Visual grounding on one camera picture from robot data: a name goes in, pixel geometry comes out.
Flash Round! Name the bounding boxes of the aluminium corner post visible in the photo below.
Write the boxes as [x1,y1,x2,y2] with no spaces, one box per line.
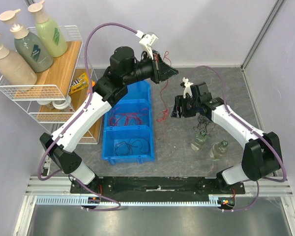
[240,0,286,72]

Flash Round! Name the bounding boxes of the beige pump bottle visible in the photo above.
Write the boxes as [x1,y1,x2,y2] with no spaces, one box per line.
[0,44,37,86]

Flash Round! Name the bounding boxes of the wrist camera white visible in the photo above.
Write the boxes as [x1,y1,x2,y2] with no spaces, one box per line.
[180,77,194,98]
[139,32,159,60]

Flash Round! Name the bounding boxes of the black wire with white marks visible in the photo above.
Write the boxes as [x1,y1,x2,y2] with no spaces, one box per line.
[192,115,216,138]

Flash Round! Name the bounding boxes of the red wire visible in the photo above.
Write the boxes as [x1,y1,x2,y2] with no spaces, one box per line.
[109,108,150,127]
[156,51,172,141]

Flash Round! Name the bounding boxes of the light green pump bottle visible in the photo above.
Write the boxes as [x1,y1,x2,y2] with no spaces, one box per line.
[28,0,68,58]

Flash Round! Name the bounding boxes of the blue three-compartment bin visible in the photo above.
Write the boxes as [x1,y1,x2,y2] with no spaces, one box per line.
[101,81,155,165]

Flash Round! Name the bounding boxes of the right glass bottle green cap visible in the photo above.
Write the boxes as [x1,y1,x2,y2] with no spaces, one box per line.
[209,140,228,161]

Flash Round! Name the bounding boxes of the white slotted cable duct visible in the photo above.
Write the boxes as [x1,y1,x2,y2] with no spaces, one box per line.
[36,195,221,207]

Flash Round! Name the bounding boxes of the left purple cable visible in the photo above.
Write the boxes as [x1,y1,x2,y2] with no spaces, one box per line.
[36,23,143,181]

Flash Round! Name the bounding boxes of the yellow candy bag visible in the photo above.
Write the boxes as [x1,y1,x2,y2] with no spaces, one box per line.
[68,72,89,95]

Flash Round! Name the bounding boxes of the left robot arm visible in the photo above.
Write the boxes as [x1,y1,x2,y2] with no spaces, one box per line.
[39,46,178,193]

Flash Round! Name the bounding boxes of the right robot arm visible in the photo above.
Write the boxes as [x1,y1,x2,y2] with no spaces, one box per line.
[172,78,284,194]

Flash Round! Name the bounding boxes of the brown wire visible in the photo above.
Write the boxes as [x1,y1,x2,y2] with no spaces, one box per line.
[114,137,152,156]

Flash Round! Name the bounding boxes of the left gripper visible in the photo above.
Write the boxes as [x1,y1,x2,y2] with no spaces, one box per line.
[123,50,178,85]

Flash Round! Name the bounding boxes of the left glass bottle green cap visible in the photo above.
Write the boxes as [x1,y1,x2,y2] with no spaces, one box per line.
[191,131,207,151]

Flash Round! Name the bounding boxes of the white jar on shelf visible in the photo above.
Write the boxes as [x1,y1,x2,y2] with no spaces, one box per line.
[52,95,73,112]

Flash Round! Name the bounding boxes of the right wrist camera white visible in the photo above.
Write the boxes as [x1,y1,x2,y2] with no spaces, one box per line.
[180,77,194,98]

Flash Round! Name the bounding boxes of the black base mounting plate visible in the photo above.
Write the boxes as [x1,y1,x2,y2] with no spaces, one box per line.
[70,176,245,202]

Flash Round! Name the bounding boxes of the dark green pump bottle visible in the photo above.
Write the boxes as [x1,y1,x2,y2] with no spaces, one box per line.
[0,9,54,73]

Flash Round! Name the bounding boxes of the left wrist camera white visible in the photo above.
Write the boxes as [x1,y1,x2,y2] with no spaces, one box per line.
[139,32,159,60]

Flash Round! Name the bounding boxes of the glass bottle green cap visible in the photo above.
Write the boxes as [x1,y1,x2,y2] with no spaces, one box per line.
[191,131,207,151]
[209,140,228,161]

